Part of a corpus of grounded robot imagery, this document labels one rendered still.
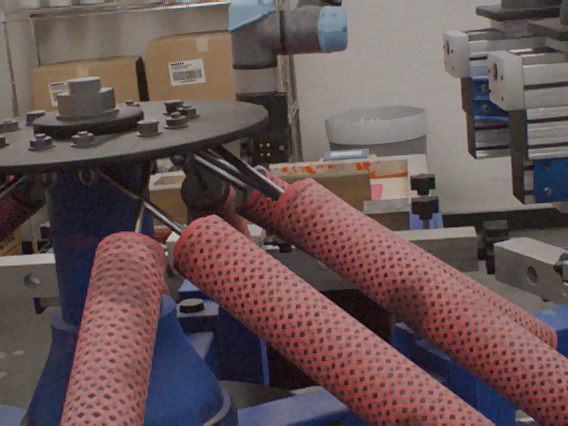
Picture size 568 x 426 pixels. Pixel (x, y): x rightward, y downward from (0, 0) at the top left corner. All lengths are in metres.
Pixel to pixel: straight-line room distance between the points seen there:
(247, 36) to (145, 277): 1.16
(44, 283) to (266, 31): 0.56
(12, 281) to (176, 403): 0.73
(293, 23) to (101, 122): 1.01
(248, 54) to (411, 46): 3.59
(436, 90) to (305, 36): 3.61
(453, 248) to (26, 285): 0.59
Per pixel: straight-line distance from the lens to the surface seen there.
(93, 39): 5.67
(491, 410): 1.13
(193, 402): 1.00
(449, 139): 5.56
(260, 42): 1.93
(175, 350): 1.01
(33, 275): 1.72
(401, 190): 2.29
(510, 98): 2.06
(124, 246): 0.82
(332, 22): 1.93
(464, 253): 1.59
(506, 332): 0.87
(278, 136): 1.95
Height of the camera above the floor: 1.45
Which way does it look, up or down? 13 degrees down
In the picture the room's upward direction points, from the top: 5 degrees counter-clockwise
